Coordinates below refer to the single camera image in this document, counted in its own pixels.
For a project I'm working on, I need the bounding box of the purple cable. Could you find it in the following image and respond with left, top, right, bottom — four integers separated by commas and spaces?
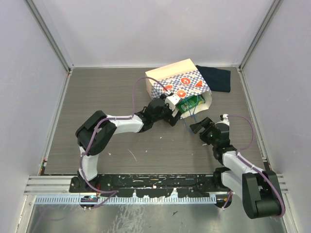
80, 77, 171, 210
222, 114, 285, 217

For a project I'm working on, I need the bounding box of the slotted cable duct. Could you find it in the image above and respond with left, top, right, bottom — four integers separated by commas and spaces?
34, 195, 217, 205

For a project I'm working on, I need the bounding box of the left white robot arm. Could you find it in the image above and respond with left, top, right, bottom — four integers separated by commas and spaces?
69, 96, 182, 195

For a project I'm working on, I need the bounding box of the green snack packet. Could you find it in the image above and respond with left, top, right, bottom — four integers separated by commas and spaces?
177, 95, 205, 113

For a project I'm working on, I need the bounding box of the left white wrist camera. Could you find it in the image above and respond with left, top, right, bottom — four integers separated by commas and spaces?
165, 93, 181, 111

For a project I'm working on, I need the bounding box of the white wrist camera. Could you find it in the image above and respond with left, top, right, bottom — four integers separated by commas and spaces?
165, 93, 181, 111
220, 114, 229, 126

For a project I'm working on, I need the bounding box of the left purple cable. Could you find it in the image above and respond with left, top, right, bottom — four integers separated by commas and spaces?
80, 77, 171, 210

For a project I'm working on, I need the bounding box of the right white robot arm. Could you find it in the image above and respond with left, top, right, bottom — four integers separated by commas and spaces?
190, 114, 286, 219

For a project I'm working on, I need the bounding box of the dark blue folded cloth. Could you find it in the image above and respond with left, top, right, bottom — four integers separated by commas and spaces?
196, 65, 231, 93

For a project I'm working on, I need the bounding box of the blue checkered paper bag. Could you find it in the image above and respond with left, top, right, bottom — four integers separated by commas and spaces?
145, 59, 212, 118

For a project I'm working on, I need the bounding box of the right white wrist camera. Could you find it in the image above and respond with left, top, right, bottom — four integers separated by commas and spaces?
220, 114, 229, 126

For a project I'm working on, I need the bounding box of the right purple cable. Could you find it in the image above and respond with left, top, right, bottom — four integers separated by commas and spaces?
222, 114, 285, 217

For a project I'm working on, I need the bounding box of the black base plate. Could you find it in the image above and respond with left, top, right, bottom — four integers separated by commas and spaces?
69, 174, 230, 198

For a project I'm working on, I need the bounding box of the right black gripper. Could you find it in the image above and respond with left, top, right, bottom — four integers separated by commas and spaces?
190, 117, 218, 147

